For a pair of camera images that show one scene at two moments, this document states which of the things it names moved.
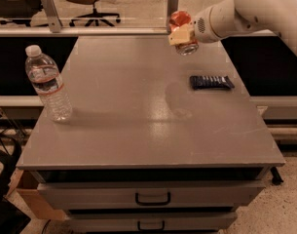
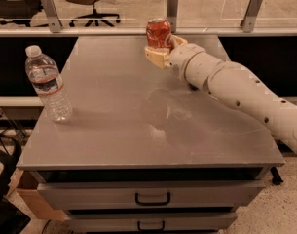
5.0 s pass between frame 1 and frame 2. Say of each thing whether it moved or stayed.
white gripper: moved
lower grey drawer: stayed
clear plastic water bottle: stayed
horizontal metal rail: stayed
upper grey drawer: stayed
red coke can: moved
